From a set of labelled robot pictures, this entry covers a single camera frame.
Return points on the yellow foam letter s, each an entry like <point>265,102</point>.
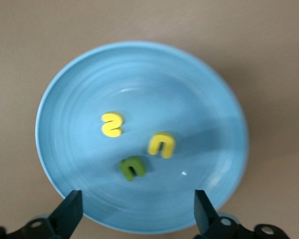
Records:
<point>112,133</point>

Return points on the yellow foam letter u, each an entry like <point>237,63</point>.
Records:
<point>153,147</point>

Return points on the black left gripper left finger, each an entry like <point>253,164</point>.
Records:
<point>69,214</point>

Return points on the green foam letter u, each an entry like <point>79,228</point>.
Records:
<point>125,169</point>

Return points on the blue plate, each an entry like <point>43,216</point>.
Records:
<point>139,74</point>

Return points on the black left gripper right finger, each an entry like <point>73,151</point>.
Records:
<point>205,219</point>

